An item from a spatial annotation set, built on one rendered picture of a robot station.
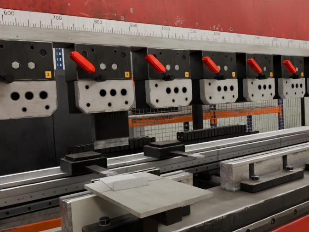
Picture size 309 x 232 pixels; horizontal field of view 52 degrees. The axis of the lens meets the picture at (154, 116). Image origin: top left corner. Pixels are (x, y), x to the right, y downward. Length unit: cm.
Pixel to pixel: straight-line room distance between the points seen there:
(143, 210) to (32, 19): 46
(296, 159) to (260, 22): 57
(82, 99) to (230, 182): 60
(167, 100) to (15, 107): 39
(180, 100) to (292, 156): 62
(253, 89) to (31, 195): 79
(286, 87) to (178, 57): 52
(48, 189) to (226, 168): 58
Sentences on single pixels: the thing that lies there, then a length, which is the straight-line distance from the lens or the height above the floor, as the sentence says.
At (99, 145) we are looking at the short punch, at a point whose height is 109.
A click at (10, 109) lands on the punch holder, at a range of 72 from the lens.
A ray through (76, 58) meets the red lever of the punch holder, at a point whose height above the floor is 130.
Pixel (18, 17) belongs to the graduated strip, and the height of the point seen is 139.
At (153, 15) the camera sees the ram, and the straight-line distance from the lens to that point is 90.
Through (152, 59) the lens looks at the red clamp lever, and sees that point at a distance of 82.
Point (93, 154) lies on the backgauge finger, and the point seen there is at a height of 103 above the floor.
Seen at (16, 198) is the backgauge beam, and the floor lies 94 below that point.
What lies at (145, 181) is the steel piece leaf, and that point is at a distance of 75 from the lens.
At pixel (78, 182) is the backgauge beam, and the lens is 107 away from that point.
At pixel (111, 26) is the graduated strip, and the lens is 82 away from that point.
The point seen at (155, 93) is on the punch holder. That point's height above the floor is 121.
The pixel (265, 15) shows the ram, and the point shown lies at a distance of 125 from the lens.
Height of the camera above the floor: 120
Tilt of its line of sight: 3 degrees down
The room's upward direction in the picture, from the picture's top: 3 degrees counter-clockwise
